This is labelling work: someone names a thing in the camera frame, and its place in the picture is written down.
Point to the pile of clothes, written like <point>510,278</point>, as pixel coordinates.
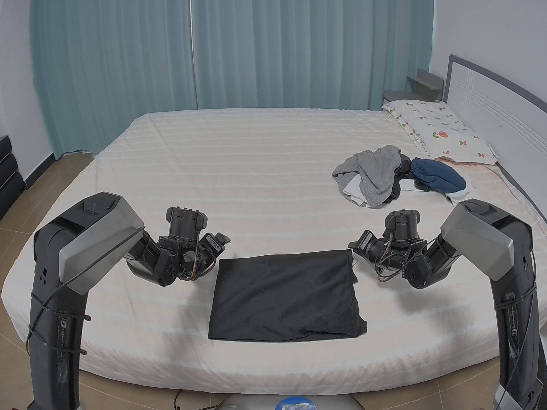
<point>371,173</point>

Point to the white printed pillow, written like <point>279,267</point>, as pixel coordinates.
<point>444,130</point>

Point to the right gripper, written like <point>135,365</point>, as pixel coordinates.
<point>371,248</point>

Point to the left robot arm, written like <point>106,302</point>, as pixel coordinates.
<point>94,229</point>

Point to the bed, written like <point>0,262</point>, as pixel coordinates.
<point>256,165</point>

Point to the black T-shirt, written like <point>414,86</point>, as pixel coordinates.
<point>286,297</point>

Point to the grey bedside table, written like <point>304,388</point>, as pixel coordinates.
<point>427,81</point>

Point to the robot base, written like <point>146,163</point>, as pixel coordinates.
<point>290,402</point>

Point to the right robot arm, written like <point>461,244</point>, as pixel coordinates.
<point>483,237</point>

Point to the black chest of drawers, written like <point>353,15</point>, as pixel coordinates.
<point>8,173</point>

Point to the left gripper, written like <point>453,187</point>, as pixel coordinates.
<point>211,248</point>

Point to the blue-green curtain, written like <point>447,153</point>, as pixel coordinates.
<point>312,41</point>
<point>115,58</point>

